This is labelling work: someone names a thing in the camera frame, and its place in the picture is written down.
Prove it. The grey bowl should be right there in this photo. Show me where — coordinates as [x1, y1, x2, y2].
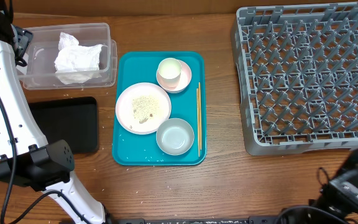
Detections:
[156, 118, 195, 156]

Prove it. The pale green cup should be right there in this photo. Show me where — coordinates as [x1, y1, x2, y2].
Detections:
[157, 58, 181, 87]

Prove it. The white napkin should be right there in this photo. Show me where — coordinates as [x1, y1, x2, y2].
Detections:
[54, 32, 103, 85]

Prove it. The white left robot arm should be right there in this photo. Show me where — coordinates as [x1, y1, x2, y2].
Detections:
[0, 1, 113, 223]

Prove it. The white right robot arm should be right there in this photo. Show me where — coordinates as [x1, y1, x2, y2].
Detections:
[310, 149, 358, 223]

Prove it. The clear plastic waste bin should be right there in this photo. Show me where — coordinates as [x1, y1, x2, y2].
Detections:
[17, 23, 117, 90]

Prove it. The grey dishwasher rack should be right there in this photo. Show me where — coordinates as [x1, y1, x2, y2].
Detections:
[231, 2, 358, 156]

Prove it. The left wooden chopstick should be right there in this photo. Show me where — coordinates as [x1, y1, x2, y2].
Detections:
[196, 88, 201, 157]

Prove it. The wooden chopstick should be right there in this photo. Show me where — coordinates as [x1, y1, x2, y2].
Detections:
[198, 82, 202, 155]
[196, 88, 201, 157]

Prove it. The right wooden chopstick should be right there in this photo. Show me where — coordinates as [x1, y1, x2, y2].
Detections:
[198, 82, 202, 155]

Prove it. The large pink dirty plate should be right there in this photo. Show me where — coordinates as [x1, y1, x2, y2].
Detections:
[116, 82, 172, 134]

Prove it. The small pink saucer plate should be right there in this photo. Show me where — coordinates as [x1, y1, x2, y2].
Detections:
[156, 59, 192, 93]

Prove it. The teal serving tray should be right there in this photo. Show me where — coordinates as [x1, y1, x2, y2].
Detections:
[112, 51, 207, 166]

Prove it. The black tray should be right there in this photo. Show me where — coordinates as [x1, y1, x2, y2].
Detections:
[29, 96, 99, 154]

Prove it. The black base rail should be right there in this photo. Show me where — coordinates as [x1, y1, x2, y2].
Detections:
[108, 215, 277, 224]

